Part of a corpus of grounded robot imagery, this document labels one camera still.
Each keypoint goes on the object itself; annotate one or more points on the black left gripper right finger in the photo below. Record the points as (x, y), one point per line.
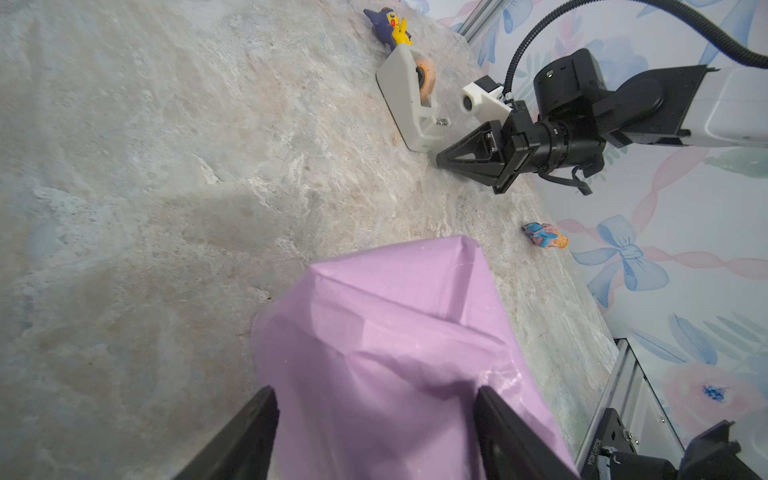
(509, 448)

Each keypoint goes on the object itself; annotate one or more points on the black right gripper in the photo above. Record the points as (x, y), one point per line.
(564, 152)

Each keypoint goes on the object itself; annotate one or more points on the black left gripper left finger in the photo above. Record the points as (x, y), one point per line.
(243, 448)

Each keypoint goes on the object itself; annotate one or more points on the pink purple wrapping paper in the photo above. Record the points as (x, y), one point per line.
(376, 358)

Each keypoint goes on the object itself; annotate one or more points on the grey tape dispenser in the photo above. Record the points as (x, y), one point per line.
(421, 127)

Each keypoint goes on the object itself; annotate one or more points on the clear tape roll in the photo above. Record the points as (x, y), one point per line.
(426, 76)

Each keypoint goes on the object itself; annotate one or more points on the blue pink toy figure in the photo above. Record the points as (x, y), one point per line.
(545, 236)

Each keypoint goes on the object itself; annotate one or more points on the yellow purple toy figure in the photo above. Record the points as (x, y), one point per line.
(388, 28)

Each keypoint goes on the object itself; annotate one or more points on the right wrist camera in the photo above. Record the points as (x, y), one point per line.
(483, 99)

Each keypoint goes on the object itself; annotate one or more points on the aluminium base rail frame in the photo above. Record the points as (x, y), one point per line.
(630, 436)

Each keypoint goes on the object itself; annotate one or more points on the aluminium corner post right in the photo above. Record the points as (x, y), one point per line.
(482, 13)

